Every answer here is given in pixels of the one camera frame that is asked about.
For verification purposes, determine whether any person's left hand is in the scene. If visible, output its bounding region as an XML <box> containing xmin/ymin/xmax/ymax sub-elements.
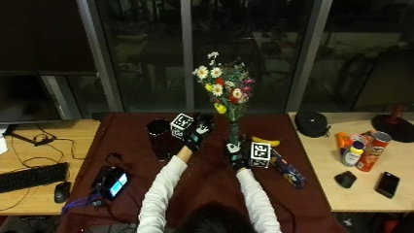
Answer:
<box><xmin>184</xmin><ymin>112</ymin><xmax>216</xmax><ymax>152</ymax></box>

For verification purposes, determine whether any person's right hand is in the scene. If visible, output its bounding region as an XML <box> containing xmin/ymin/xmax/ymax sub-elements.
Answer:
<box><xmin>221</xmin><ymin>138</ymin><xmax>253</xmax><ymax>172</ymax></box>

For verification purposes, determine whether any colourful flower bouquet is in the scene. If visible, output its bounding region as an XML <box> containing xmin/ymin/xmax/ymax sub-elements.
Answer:
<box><xmin>192</xmin><ymin>50</ymin><xmax>256</xmax><ymax>146</ymax></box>

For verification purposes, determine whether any white marker cube left glove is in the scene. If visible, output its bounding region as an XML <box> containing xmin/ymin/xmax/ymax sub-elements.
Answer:
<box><xmin>168</xmin><ymin>113</ymin><xmax>196</xmax><ymax>140</ymax></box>

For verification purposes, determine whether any white marker cube glove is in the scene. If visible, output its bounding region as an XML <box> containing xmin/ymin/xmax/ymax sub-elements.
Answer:
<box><xmin>168</xmin><ymin>113</ymin><xmax>196</xmax><ymax>140</ymax></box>
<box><xmin>249</xmin><ymin>141</ymin><xmax>273</xmax><ymax>169</ymax></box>

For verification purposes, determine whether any white marker cube right glove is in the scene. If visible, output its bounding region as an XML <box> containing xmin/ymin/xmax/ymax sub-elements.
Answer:
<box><xmin>249</xmin><ymin>141</ymin><xmax>273</xmax><ymax>169</ymax></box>

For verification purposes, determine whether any yellow banana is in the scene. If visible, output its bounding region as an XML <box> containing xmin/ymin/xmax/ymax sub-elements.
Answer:
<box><xmin>252</xmin><ymin>136</ymin><xmax>281</xmax><ymax>148</ymax></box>

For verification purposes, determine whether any dark glass vase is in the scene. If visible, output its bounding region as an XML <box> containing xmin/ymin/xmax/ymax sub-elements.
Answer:
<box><xmin>146</xmin><ymin>117</ymin><xmax>179</xmax><ymax>163</ymax></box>

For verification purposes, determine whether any dark red tablecloth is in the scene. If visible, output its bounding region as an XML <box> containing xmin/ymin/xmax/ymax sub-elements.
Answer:
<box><xmin>58</xmin><ymin>112</ymin><xmax>349</xmax><ymax>233</ymax></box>

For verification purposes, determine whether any dark blue snack packet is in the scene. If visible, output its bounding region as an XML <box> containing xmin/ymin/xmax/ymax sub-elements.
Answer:
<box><xmin>269</xmin><ymin>149</ymin><xmax>307</xmax><ymax>189</ymax></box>

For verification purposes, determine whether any the person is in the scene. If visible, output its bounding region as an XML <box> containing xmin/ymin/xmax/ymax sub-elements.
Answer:
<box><xmin>136</xmin><ymin>112</ymin><xmax>284</xmax><ymax>233</ymax></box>

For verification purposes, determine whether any black round case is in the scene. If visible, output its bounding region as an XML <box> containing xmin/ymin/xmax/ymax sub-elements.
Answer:
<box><xmin>295</xmin><ymin>110</ymin><xmax>333</xmax><ymax>139</ymax></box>

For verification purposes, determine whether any orange bottle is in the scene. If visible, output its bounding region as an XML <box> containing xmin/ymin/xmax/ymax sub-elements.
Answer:
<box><xmin>336</xmin><ymin>131</ymin><xmax>353</xmax><ymax>157</ymax></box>

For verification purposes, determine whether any white bottle yellow cap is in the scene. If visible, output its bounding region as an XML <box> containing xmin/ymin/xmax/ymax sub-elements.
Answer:
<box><xmin>341</xmin><ymin>140</ymin><xmax>367</xmax><ymax>168</ymax></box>

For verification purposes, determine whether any black wedge mouse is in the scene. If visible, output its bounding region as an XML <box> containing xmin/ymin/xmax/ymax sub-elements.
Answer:
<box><xmin>335</xmin><ymin>170</ymin><xmax>359</xmax><ymax>189</ymax></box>

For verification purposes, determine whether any black smartphone lit screen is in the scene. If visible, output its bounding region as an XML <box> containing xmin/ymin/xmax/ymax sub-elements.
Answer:
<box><xmin>91</xmin><ymin>165</ymin><xmax>130</xmax><ymax>201</ymax></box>

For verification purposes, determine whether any red crisps can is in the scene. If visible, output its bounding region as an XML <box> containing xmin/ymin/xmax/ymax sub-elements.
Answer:
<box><xmin>355</xmin><ymin>130</ymin><xmax>393</xmax><ymax>173</ymax></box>

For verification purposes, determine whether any black smartphone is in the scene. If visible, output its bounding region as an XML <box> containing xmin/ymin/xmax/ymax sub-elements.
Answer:
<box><xmin>375</xmin><ymin>171</ymin><xmax>401</xmax><ymax>200</ymax></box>

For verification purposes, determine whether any black round lamp base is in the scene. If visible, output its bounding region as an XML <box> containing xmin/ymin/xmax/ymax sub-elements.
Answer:
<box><xmin>371</xmin><ymin>105</ymin><xmax>414</xmax><ymax>144</ymax></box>

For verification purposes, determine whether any black computer mouse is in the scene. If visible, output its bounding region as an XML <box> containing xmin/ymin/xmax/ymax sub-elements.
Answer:
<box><xmin>54</xmin><ymin>181</ymin><xmax>72</xmax><ymax>205</ymax></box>

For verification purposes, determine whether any black monitor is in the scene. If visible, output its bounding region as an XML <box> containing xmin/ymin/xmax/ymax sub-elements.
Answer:
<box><xmin>0</xmin><ymin>73</ymin><xmax>83</xmax><ymax>125</ymax></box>

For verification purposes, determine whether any black keyboard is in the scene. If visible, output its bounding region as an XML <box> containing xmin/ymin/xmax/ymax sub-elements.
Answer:
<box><xmin>0</xmin><ymin>162</ymin><xmax>70</xmax><ymax>194</ymax></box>

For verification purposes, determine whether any purple strap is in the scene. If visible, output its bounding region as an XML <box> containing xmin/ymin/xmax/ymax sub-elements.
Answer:
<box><xmin>62</xmin><ymin>193</ymin><xmax>106</xmax><ymax>214</ymax></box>

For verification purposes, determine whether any black cable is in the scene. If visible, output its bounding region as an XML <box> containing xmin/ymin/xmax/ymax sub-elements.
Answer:
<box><xmin>0</xmin><ymin>123</ymin><xmax>88</xmax><ymax>213</ymax></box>

